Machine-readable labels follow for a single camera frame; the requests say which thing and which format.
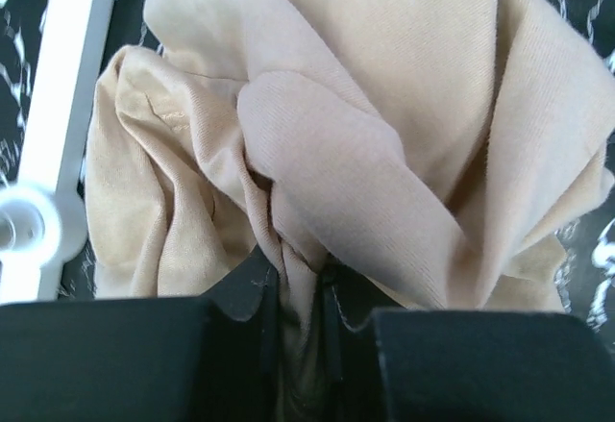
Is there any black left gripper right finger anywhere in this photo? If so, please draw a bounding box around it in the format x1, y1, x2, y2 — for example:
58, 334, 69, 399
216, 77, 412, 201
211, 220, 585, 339
321, 263, 614, 421

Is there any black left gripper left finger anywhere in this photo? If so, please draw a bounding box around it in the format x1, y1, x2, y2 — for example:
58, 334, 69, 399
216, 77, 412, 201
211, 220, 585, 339
1, 249, 278, 421

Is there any beige t shirt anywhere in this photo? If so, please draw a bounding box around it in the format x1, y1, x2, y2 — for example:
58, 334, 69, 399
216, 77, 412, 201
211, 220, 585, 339
85, 0, 614, 421

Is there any white and silver clothes rack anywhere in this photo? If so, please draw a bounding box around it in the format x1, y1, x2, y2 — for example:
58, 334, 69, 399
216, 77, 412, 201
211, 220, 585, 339
1, 0, 113, 304

